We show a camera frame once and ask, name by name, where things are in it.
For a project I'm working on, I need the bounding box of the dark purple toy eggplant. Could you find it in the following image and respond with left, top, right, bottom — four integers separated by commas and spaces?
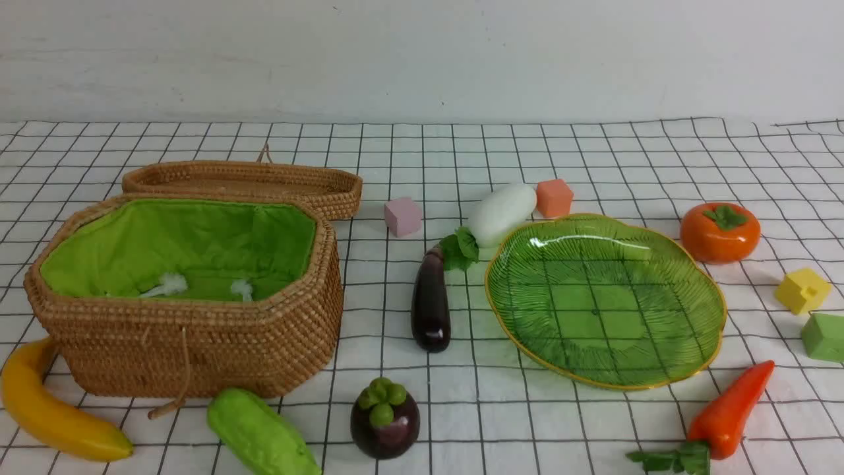
411, 246, 451, 354

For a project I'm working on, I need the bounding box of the white toy radish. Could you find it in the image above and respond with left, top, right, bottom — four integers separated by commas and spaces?
437, 183, 537, 271

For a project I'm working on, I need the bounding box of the purple toy mangosteen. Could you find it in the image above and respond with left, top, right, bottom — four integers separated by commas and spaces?
350, 377, 420, 460

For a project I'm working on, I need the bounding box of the green toy cucumber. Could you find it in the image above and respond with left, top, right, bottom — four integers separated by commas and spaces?
207, 387, 322, 474

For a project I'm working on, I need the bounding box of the orange toy persimmon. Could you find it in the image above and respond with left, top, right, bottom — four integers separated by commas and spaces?
679, 202, 762, 264

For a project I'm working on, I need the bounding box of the orange toy carrot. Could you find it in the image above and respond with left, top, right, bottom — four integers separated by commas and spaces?
625, 360, 775, 474

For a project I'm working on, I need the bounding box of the yellow toy banana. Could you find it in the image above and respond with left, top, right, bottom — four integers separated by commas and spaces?
2, 337, 135, 462

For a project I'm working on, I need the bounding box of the pink foam cube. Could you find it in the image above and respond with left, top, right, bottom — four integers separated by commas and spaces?
384, 197, 424, 238

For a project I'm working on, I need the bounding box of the woven wicker basket lid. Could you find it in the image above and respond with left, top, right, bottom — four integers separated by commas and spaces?
121, 146, 363, 220

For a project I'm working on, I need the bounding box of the orange foam cube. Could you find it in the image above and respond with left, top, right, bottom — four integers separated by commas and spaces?
536, 179, 574, 219

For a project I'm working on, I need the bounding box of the green glass leaf plate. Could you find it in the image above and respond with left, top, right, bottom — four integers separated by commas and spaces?
485, 213, 729, 391

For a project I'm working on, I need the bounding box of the woven wicker basket green lining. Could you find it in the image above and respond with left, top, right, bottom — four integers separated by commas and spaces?
24, 193, 344, 398

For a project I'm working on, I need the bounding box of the yellow foam block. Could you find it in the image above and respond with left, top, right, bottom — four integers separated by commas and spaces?
774, 268, 833, 315

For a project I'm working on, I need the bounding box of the green foam block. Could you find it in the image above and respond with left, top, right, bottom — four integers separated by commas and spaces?
800, 312, 843, 363

